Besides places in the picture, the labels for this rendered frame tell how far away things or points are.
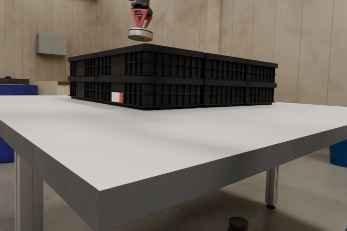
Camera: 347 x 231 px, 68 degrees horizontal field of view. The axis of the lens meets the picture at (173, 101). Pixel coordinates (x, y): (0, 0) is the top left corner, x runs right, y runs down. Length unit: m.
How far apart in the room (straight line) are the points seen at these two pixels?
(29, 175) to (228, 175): 0.60
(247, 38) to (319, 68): 1.29
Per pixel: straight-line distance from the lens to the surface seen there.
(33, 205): 0.86
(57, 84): 6.52
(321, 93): 4.11
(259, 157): 0.42
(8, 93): 2.89
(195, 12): 5.62
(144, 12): 1.10
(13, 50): 8.57
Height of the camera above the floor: 0.79
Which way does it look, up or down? 3 degrees down
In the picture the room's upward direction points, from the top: 2 degrees clockwise
